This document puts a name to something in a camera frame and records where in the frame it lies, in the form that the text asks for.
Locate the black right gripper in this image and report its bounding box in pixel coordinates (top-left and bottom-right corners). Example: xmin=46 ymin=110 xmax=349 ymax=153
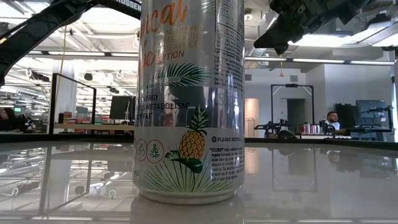
xmin=253 ymin=0 xmax=346 ymax=56

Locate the silver pineapple print Celsius can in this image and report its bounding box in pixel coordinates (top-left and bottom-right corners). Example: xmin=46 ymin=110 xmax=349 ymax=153
xmin=132 ymin=0 xmax=246 ymax=205

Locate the wooden shelf board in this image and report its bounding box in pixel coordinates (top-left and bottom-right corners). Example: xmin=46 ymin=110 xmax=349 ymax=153
xmin=54 ymin=123 xmax=135 ymax=131

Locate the long ceiling light bar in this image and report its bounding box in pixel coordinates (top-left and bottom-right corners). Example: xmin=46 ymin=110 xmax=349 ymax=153
xmin=244 ymin=57 xmax=396 ymax=66
xmin=27 ymin=50 xmax=139 ymax=58

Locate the person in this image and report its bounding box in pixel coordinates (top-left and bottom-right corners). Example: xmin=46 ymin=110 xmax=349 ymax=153
xmin=323 ymin=111 xmax=348 ymax=136
xmin=0 ymin=107 xmax=27 ymax=133

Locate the black panel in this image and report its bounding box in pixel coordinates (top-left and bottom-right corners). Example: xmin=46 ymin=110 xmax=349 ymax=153
xmin=334 ymin=103 xmax=357 ymax=129

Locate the dark computer monitor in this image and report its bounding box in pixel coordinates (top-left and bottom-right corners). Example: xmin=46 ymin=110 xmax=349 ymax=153
xmin=356 ymin=99 xmax=388 ymax=129

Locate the dark desk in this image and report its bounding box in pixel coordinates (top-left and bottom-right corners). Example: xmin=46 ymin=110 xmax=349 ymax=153
xmin=345 ymin=126 xmax=393 ymax=141

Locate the black monitor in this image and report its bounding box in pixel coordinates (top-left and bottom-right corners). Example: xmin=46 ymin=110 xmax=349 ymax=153
xmin=109 ymin=95 xmax=136 ymax=121

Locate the colourful book stack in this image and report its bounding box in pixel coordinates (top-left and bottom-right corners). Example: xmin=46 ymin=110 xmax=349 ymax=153
xmin=63 ymin=111 xmax=109 ymax=125

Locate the silver ventilation duct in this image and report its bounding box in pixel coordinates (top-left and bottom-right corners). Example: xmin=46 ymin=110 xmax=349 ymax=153
xmin=244 ymin=18 xmax=276 ymax=57

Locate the black frame stand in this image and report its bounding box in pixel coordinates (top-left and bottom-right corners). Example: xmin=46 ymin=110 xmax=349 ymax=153
xmin=270 ymin=83 xmax=315 ymax=139

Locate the yellow hanging cord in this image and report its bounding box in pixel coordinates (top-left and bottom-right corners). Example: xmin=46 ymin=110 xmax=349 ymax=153
xmin=55 ymin=26 xmax=68 ymax=103

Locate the black metal shelf rail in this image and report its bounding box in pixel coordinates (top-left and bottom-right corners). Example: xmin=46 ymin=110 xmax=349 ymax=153
xmin=49 ymin=73 xmax=97 ymax=137

